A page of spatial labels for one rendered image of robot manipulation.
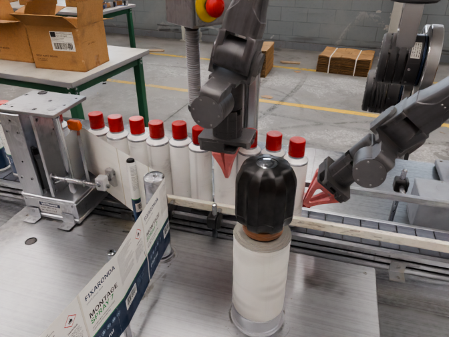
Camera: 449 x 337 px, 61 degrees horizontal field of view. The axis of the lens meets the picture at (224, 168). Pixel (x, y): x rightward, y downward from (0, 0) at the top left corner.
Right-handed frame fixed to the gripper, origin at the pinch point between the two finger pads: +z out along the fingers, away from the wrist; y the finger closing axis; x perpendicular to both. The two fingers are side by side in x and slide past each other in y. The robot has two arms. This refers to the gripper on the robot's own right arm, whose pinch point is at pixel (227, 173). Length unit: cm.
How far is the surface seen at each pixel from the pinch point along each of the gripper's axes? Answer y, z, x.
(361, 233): 28.3, 10.9, 1.8
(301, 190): 15.0, 4.1, 3.8
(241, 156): 1.8, -1.7, 4.7
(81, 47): -120, 9, 121
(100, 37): -120, 8, 142
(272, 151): 8.3, -3.5, 5.5
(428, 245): 41.2, 11.2, 1.9
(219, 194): -2.8, 7.9, 2.9
